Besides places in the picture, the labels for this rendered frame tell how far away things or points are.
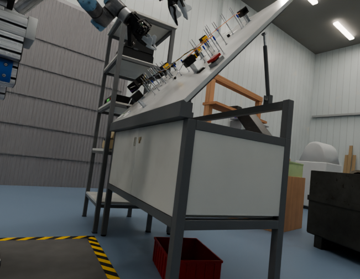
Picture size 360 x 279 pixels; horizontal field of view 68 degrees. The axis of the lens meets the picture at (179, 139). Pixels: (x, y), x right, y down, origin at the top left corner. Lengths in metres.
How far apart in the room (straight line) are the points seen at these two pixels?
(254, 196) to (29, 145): 3.85
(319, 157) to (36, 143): 5.09
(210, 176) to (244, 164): 0.19
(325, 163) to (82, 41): 4.94
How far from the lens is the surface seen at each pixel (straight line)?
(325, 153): 5.87
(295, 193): 3.41
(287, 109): 1.44
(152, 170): 1.31
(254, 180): 1.27
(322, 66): 11.04
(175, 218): 1.07
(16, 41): 1.25
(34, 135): 4.63
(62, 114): 4.73
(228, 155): 1.17
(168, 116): 1.13
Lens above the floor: 0.62
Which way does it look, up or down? 5 degrees up
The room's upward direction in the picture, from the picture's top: 7 degrees clockwise
